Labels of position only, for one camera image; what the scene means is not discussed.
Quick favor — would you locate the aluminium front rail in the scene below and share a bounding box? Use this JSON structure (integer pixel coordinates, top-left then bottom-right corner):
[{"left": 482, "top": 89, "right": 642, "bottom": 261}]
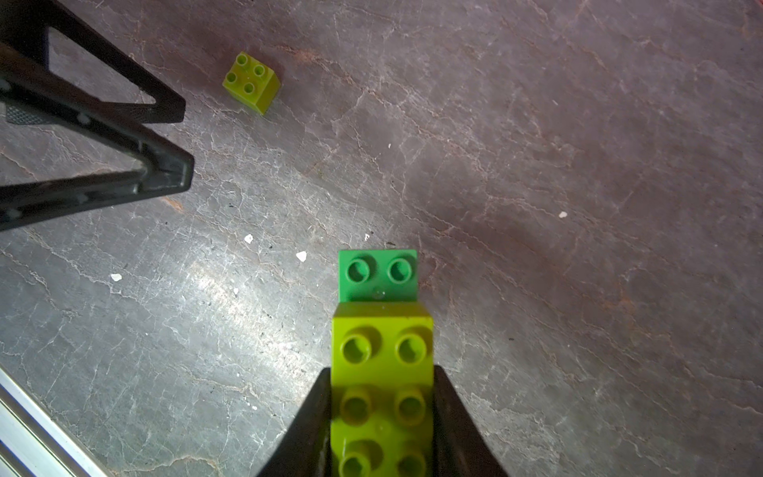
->
[{"left": 1, "top": 370, "right": 111, "bottom": 476}]

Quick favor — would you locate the dark green 2x2 brick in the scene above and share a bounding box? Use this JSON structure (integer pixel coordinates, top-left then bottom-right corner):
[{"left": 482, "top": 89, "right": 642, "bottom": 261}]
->
[{"left": 338, "top": 250, "right": 418, "bottom": 303}]

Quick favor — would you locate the lime 2x2 brick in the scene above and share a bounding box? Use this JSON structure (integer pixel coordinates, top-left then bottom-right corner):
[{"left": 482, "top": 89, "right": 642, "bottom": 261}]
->
[{"left": 223, "top": 52, "right": 281, "bottom": 115}]

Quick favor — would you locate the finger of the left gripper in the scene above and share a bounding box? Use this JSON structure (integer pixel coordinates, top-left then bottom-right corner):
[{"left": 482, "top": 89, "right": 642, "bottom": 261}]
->
[
  {"left": 1, "top": 1, "right": 186, "bottom": 124},
  {"left": 1, "top": 44, "right": 195, "bottom": 232}
]

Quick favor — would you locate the lime 2x4 brick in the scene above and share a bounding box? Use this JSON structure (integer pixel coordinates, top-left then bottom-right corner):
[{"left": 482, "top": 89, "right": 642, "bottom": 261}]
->
[{"left": 330, "top": 302, "right": 434, "bottom": 476}]

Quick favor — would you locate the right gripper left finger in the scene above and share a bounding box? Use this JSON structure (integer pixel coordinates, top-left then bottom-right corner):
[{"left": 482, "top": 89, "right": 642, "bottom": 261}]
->
[{"left": 258, "top": 368, "right": 332, "bottom": 477}]

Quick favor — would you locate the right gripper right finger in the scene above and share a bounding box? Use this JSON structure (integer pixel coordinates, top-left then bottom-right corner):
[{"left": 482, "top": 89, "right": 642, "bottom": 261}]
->
[{"left": 433, "top": 365, "right": 509, "bottom": 477}]

